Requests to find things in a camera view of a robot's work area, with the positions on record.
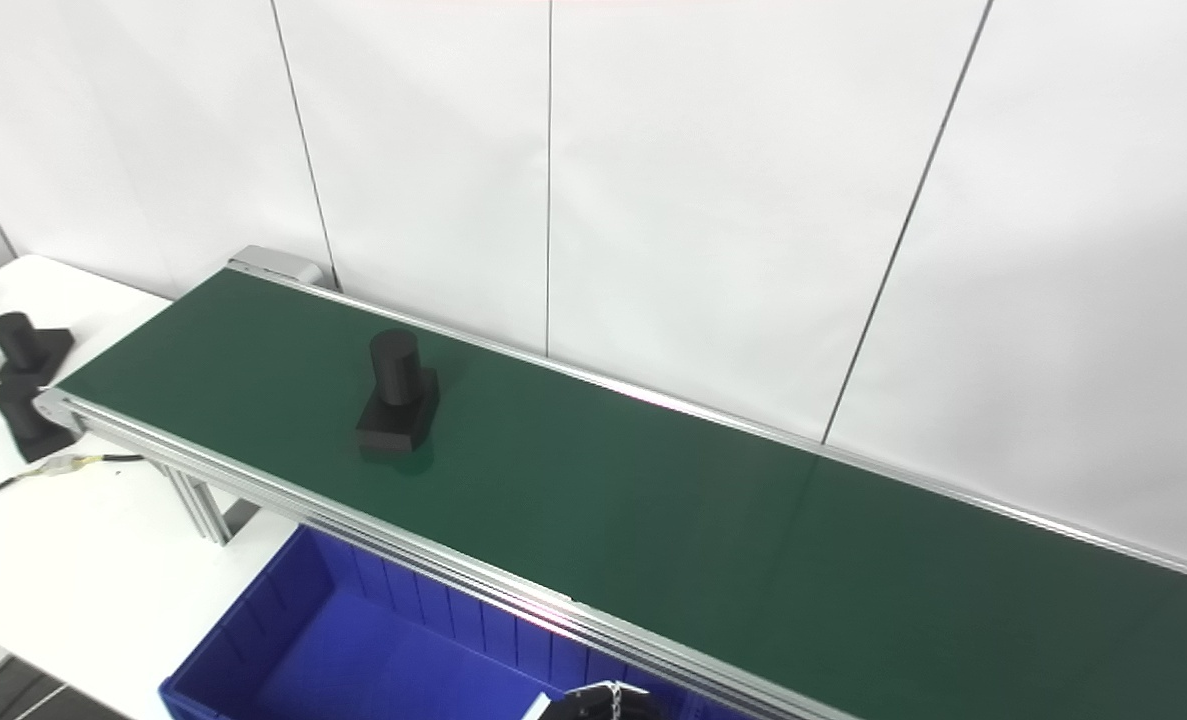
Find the aluminium conveyor leg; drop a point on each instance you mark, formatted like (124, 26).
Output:
(203, 505)

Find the black cylinder-on-block part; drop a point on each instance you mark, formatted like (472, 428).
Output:
(398, 400)
(28, 345)
(28, 420)

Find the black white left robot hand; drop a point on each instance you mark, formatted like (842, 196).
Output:
(603, 705)

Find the green conveyor belt aluminium frame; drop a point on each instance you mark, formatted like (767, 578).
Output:
(653, 520)

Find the grey conveyor end housing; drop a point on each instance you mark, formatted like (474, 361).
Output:
(278, 263)

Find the blue plastic bin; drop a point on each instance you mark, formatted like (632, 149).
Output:
(353, 650)

